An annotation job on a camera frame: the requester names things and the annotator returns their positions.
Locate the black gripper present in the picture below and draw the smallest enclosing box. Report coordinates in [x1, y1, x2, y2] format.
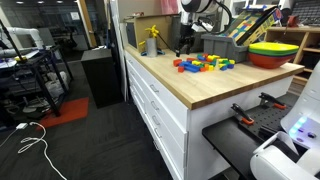
[175, 25, 194, 57]

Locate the red wooden block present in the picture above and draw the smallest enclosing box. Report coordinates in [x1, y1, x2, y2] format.
[173, 59, 182, 67]

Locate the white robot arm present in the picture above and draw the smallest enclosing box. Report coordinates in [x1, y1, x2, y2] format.
[250, 63, 320, 180]

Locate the long blue wooden block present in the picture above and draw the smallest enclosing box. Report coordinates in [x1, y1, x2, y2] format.
[184, 64, 200, 73]

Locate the red block at pile edge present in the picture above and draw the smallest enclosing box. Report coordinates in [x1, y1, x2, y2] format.
[178, 66, 185, 73]

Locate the grey plastic tub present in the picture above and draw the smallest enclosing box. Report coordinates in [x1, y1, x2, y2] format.
[201, 34, 248, 63]

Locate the blue block at front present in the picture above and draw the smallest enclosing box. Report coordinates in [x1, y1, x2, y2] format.
[220, 65, 228, 71]

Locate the silver metal cup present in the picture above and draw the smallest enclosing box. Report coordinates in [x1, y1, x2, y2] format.
[146, 38, 157, 57]

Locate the white drawer cabinet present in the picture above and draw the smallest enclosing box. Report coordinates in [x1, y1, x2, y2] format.
[125, 48, 300, 180]

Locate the brown cardboard box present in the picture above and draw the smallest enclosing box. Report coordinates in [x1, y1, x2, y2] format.
[125, 14, 174, 53]

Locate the wooden blocks cardboard box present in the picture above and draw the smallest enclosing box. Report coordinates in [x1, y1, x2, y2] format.
[223, 4, 282, 46]

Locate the green plastic bowl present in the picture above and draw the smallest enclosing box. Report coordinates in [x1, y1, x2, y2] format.
[249, 49, 297, 56]

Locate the red plastic bowl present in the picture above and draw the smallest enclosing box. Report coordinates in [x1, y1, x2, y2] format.
[248, 53, 294, 69]

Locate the black floor cabinet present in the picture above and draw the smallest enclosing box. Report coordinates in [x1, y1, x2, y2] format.
[81, 49, 123, 108]

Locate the yellow plastic bowl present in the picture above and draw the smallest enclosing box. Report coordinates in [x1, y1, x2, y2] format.
[249, 42, 299, 51]

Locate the left orange black clamp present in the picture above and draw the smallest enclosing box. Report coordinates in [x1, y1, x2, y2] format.
[231, 103, 254, 125]

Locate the orange black clamp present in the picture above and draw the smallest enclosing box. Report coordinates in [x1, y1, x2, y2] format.
[231, 103, 254, 125]
[259, 92, 286, 110]

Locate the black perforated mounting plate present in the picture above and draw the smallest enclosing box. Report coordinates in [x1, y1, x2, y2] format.
[238, 101, 294, 141]

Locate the right orange black clamp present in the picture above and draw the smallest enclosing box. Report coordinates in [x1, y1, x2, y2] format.
[259, 92, 286, 110]

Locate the wooden shelf unit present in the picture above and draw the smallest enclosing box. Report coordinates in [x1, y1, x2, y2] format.
[264, 25, 320, 84]

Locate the orange floor mat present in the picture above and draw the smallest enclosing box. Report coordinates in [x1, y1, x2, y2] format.
[39, 97, 89, 128]

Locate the black metal rack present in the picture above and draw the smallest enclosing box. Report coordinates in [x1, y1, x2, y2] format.
[0, 19, 75, 118]

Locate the yellow handled tool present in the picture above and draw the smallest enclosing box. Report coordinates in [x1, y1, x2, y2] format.
[138, 25, 170, 48]

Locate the white power cable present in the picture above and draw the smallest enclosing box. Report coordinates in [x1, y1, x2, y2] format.
[0, 121, 68, 180]

